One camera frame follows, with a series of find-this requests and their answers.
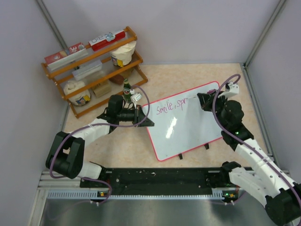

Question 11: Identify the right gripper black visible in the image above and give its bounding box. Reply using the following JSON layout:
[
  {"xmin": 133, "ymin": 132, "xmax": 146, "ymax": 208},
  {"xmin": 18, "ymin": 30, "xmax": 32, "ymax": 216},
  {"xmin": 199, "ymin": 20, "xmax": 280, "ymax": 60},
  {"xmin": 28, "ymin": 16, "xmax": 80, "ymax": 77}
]
[{"xmin": 198, "ymin": 90, "xmax": 229, "ymax": 129}]

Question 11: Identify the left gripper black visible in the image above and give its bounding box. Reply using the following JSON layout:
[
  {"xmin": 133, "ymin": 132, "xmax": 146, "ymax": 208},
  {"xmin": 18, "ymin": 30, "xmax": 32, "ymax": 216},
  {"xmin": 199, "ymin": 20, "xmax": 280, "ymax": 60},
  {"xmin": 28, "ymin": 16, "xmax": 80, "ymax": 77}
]
[{"xmin": 118, "ymin": 105, "xmax": 154, "ymax": 128}]

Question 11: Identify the marker pen with magenta cap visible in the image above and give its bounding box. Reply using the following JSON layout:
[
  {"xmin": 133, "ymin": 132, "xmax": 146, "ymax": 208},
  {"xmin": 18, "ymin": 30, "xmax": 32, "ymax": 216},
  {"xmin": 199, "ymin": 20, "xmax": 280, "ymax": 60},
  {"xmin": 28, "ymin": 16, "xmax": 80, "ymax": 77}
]
[{"xmin": 188, "ymin": 89, "xmax": 216, "ymax": 101}]

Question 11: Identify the whiteboard with pink frame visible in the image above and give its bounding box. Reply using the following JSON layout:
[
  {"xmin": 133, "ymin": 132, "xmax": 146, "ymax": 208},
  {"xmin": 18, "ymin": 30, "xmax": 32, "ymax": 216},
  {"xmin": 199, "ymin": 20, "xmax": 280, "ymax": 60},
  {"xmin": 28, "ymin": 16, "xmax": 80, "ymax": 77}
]
[{"xmin": 142, "ymin": 81, "xmax": 222, "ymax": 161}]

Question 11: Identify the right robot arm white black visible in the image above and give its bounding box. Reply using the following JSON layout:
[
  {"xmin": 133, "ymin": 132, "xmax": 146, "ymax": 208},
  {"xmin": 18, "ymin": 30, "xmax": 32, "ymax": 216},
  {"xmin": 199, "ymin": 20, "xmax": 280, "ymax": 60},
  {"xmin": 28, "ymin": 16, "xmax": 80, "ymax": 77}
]
[{"xmin": 197, "ymin": 90, "xmax": 301, "ymax": 226}]

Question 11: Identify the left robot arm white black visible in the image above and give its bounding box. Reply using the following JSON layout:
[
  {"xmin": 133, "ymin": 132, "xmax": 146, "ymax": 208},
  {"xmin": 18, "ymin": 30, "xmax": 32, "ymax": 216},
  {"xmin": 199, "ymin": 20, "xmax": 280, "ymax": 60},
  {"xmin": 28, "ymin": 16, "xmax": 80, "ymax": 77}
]
[{"xmin": 46, "ymin": 95, "xmax": 155, "ymax": 187}]

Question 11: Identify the green glass bottle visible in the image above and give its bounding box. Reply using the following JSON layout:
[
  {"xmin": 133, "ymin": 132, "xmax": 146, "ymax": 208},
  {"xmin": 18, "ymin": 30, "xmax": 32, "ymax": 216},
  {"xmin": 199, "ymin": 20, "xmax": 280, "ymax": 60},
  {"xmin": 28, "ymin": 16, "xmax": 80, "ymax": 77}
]
[{"xmin": 123, "ymin": 78, "xmax": 132, "ymax": 104}]

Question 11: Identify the brown cardboard packet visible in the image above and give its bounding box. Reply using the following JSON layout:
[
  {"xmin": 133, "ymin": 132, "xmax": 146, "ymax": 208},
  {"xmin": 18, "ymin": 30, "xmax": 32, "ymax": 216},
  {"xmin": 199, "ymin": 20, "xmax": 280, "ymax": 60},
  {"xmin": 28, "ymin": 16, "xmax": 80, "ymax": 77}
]
[{"xmin": 91, "ymin": 81, "xmax": 111, "ymax": 97}]

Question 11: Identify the orange wooden shelf rack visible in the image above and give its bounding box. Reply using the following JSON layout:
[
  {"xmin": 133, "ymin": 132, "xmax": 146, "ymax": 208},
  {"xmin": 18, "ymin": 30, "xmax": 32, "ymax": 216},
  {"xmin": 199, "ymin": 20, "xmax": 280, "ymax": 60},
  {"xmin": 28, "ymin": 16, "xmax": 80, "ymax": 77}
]
[{"xmin": 41, "ymin": 26, "xmax": 148, "ymax": 118}]

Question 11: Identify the white paper bag upper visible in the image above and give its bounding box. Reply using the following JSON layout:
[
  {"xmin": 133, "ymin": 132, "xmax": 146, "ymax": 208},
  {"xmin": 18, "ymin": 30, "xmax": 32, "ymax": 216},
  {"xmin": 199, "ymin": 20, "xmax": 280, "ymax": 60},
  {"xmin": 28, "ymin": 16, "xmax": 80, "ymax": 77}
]
[{"xmin": 110, "ymin": 41, "xmax": 136, "ymax": 67}]

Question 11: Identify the clear plastic box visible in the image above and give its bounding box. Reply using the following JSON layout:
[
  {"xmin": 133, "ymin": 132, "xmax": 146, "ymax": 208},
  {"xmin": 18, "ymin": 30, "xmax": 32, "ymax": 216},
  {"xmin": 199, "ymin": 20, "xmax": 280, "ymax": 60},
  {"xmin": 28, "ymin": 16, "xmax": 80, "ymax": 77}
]
[{"xmin": 72, "ymin": 60, "xmax": 103, "ymax": 81}]

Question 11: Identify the red white long box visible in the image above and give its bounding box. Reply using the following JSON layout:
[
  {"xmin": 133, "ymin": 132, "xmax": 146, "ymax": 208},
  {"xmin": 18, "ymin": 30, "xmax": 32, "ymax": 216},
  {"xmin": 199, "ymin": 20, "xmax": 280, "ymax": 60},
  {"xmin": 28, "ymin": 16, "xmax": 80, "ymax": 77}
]
[{"xmin": 88, "ymin": 30, "xmax": 126, "ymax": 51}]

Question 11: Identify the red silver foil box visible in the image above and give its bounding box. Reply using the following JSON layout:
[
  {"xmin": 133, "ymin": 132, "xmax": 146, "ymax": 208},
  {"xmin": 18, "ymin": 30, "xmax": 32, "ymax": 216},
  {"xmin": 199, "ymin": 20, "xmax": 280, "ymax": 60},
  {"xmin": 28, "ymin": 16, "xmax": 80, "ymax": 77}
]
[{"xmin": 44, "ymin": 42, "xmax": 88, "ymax": 70}]

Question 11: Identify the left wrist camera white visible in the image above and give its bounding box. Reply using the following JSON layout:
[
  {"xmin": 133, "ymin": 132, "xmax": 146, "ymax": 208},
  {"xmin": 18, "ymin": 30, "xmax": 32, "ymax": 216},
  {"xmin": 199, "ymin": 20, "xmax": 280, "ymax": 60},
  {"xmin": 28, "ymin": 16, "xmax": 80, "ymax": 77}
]
[{"xmin": 130, "ymin": 89, "xmax": 143, "ymax": 106}]

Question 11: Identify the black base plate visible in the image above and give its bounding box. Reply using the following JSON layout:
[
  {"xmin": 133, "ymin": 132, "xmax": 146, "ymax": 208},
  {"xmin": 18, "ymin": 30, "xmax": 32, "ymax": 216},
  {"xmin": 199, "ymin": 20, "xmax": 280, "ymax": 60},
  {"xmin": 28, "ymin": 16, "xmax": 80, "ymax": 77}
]
[{"xmin": 79, "ymin": 167, "xmax": 236, "ymax": 195}]

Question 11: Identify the grey cable duct rail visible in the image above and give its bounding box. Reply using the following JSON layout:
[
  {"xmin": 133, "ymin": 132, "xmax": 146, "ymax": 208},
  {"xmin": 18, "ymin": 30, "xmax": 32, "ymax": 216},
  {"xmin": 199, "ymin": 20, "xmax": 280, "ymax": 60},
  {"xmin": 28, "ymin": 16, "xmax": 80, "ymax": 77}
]
[{"xmin": 47, "ymin": 190, "xmax": 225, "ymax": 200}]

